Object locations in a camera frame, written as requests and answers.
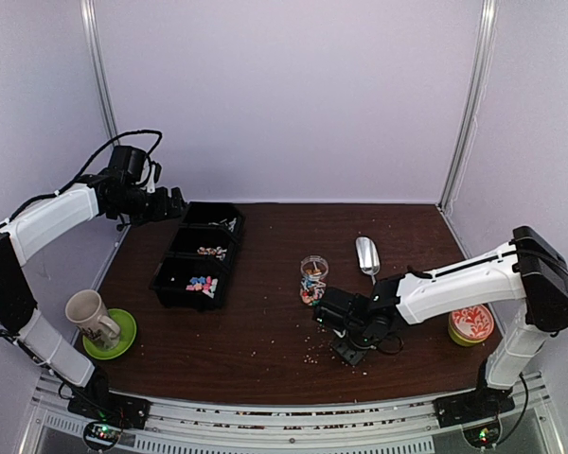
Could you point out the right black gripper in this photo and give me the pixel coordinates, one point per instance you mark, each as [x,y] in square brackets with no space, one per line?
[350,356]

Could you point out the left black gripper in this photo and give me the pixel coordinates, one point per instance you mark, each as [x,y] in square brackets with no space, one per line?
[162,211]

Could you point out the black three-compartment candy bin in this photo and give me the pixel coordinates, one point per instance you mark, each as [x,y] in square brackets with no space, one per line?
[196,266]

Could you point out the clear plastic jar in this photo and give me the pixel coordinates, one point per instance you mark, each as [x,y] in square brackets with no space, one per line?
[314,271]

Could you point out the metal scoop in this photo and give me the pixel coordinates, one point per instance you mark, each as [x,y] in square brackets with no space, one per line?
[368,257]

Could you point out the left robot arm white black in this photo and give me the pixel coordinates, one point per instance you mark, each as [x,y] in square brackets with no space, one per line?
[53,245]

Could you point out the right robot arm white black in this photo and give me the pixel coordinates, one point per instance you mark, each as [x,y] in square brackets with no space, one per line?
[525,269]

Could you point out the green saucer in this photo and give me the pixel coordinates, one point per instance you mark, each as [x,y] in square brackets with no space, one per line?
[127,335]

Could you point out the beige ceramic mug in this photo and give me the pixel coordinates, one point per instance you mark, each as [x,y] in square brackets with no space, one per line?
[89,314]

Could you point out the green tin orange patterned lid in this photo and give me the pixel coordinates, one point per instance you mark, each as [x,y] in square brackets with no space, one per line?
[470,325]

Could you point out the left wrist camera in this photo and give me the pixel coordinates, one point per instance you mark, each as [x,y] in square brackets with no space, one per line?
[154,173]

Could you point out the left aluminium frame post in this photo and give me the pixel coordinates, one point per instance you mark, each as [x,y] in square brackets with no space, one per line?
[91,32]

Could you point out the aluminium frame post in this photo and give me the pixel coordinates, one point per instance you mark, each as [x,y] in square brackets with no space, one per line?
[91,32]
[477,86]

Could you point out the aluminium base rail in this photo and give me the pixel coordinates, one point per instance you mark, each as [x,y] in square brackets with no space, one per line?
[407,425]

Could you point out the right aluminium frame post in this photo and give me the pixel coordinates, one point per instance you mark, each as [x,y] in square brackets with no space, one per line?
[477,86]

